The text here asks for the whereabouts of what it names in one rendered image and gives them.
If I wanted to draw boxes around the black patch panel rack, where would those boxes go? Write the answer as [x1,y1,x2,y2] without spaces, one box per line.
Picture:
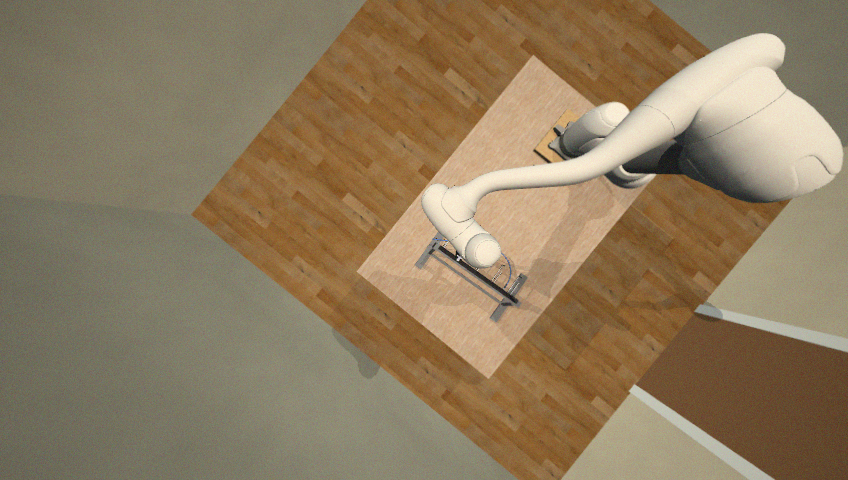
[415,240,528,323]

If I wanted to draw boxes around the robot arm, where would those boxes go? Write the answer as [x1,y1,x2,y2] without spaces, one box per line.
[421,33,843,269]

